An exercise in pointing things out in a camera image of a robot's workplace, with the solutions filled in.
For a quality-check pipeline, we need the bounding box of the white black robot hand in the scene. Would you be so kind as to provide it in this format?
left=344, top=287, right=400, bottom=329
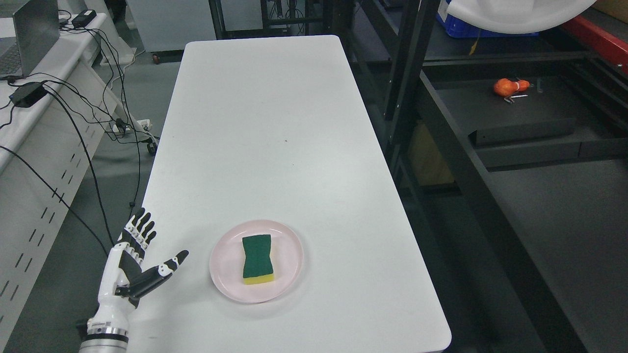
left=91, top=208, right=189, bottom=328

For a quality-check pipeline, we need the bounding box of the green yellow sponge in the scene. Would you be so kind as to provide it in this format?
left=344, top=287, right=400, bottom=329
left=242, top=234, right=274, bottom=285

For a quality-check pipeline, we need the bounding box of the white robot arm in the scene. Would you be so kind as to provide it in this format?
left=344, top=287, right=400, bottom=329
left=78, top=319, right=129, bottom=353

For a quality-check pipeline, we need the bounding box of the pink round plate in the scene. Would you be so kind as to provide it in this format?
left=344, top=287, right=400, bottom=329
left=209, top=220, right=304, bottom=303

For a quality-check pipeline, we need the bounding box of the white perforated desk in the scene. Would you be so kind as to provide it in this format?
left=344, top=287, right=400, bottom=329
left=0, top=30, right=126, bottom=346

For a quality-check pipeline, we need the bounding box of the white rectangular table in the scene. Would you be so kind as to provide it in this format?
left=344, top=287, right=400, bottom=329
left=128, top=35, right=452, bottom=353

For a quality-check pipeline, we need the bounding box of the black power adapter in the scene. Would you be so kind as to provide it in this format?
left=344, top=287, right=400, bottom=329
left=9, top=82, right=48, bottom=108

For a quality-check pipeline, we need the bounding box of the black power brick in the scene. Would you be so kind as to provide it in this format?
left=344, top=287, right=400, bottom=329
left=71, top=9, right=97, bottom=28

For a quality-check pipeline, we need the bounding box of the grey laptop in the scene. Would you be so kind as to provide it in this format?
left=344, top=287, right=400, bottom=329
left=0, top=0, right=60, bottom=80

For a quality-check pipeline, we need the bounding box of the black metal shelving rack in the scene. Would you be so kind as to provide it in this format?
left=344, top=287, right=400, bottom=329
left=325, top=0, right=628, bottom=353

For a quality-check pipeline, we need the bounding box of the orange plastic toy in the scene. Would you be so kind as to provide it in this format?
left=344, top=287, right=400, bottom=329
left=493, top=78, right=531, bottom=98

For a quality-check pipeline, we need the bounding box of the red metal beam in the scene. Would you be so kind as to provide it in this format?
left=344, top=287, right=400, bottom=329
left=561, top=15, right=628, bottom=74

